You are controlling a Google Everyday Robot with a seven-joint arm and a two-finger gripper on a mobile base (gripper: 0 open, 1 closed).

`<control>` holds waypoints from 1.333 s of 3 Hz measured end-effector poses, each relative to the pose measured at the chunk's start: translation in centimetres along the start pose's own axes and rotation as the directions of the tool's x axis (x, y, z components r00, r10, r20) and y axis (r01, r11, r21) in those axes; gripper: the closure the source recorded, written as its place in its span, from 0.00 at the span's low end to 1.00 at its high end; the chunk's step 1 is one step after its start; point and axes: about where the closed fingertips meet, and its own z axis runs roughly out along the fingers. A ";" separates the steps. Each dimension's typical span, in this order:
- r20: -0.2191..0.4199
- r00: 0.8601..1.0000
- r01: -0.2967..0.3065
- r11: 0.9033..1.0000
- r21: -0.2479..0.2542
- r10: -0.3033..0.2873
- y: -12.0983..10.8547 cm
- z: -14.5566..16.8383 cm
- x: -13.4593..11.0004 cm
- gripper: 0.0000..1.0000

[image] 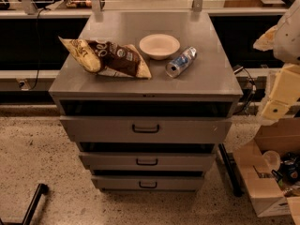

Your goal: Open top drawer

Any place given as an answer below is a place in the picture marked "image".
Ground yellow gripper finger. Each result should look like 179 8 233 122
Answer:
253 25 278 52
261 100 290 121

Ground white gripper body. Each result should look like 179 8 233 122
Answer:
269 64 300 106

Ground grey top drawer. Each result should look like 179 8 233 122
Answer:
61 116 232 143

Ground grey drawer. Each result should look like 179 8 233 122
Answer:
79 152 215 172
61 116 232 143
91 175 204 191

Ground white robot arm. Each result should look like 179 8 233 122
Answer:
253 0 300 121

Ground grey metal drawer cabinet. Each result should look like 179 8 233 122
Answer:
50 11 242 179

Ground grey middle drawer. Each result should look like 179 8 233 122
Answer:
79 152 215 172

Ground grey bottom drawer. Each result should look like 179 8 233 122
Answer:
91 175 204 191

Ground clear glass in box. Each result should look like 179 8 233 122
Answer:
262 150 281 171

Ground dark bottles in box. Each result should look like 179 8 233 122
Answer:
272 152 300 188

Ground cardboard box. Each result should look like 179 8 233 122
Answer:
233 117 300 225

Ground white paper bowl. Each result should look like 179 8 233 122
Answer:
139 34 180 60

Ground brown chip bag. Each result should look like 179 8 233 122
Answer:
59 37 152 79

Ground black floor stand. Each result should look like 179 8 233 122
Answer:
0 183 49 225

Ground black cable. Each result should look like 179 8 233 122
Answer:
29 7 51 91

